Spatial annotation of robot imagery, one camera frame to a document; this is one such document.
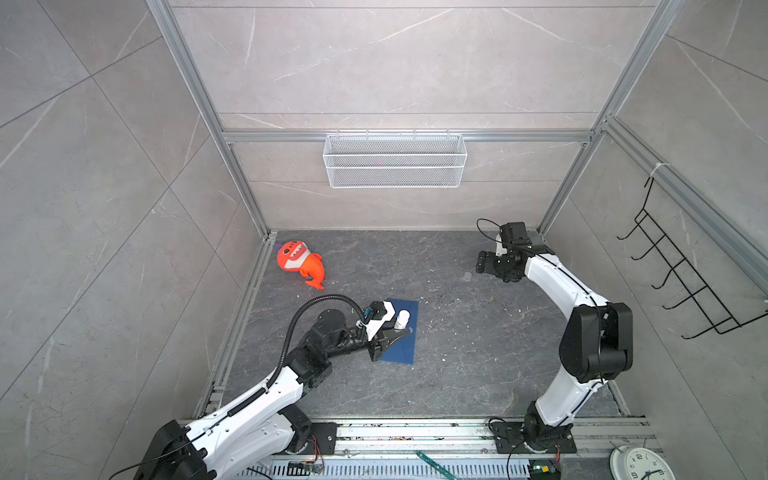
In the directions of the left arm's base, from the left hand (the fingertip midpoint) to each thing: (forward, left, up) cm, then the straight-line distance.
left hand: (404, 320), depth 70 cm
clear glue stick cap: (+27, -25, -22) cm, 43 cm away
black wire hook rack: (+12, -65, +9) cm, 66 cm away
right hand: (+24, -29, -11) cm, 39 cm away
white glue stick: (-2, +1, +4) cm, 4 cm away
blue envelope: (+2, 0, -23) cm, 23 cm away
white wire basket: (+57, -1, +6) cm, 57 cm away
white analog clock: (-29, -53, -18) cm, 63 cm away
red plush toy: (+34, +35, -15) cm, 51 cm away
